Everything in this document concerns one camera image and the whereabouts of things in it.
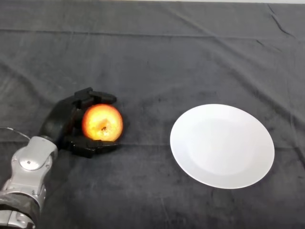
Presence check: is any thin wrist cable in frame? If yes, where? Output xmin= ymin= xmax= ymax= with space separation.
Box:
xmin=0 ymin=126 xmax=31 ymax=140

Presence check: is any red yellow apple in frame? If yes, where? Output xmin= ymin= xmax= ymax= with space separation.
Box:
xmin=81 ymin=104 xmax=124 ymax=141

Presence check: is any white round plate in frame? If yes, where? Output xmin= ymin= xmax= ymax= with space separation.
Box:
xmin=170 ymin=104 xmax=275 ymax=190

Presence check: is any black table cloth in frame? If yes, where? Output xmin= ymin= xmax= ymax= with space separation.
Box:
xmin=0 ymin=0 xmax=305 ymax=229

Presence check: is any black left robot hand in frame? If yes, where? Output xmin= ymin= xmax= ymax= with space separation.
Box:
xmin=39 ymin=87 xmax=121 ymax=159

